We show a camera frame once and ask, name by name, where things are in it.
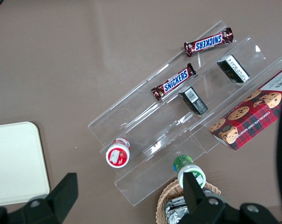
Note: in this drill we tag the red strawberry yogurt cup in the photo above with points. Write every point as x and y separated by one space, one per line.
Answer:
117 155

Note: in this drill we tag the cream plastic tray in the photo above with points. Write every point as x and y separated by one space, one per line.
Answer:
15 163

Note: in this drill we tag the small black carton box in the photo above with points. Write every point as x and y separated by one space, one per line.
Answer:
193 101
234 70

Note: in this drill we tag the red tartan cookie box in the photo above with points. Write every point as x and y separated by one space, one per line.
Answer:
248 121

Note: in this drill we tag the green lidded cup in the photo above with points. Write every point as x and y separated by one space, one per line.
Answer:
181 163

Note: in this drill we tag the wicker basket holding foil packs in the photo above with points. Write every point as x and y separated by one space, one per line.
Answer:
164 198

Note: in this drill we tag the clear acrylic stepped stand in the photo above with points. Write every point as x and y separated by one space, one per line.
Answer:
155 130

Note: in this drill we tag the silver foil packs stack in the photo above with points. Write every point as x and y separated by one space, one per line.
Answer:
176 210

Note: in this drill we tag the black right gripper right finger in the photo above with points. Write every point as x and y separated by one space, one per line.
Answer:
197 203

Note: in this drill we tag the Snickers chocolate bar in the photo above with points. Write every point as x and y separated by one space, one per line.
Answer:
174 82
208 42

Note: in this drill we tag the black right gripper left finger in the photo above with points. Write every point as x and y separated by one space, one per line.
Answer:
54 200

